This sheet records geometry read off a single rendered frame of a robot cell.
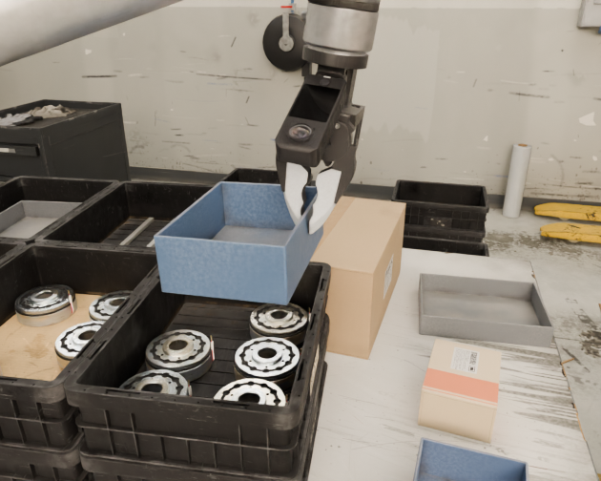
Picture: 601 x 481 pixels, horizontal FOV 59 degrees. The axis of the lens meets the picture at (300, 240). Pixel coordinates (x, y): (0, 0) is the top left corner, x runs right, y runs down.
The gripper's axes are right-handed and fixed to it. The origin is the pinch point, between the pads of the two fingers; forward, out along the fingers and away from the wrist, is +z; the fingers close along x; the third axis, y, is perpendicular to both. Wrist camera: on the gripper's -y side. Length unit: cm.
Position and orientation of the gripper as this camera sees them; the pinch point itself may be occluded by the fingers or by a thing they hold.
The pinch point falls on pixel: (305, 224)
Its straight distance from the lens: 64.7
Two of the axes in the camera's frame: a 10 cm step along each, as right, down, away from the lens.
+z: -1.3, 8.9, 4.4
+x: -9.5, -2.4, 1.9
